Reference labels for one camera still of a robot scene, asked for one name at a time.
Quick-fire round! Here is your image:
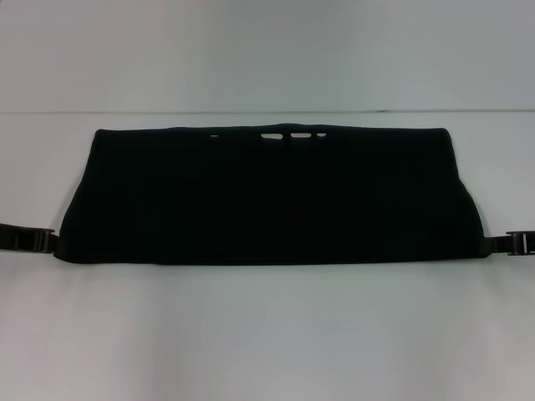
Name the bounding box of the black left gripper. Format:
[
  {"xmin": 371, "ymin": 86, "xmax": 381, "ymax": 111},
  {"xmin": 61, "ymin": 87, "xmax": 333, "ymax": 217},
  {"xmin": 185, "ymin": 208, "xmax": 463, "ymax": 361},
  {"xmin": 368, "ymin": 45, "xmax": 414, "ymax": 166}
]
[{"xmin": 0, "ymin": 222, "xmax": 66, "ymax": 256}]

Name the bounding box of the black t-shirt with FREE print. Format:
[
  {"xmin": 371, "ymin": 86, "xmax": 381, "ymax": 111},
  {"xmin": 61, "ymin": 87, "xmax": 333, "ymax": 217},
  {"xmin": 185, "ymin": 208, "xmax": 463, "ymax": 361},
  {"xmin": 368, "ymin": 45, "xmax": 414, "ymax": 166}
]
[{"xmin": 56, "ymin": 122, "xmax": 495, "ymax": 266}]

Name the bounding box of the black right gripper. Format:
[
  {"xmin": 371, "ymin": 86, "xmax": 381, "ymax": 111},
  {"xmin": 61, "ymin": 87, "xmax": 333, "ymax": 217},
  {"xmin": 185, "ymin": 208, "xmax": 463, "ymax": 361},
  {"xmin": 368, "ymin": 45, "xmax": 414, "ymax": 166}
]
[{"xmin": 487, "ymin": 228, "xmax": 535, "ymax": 256}]

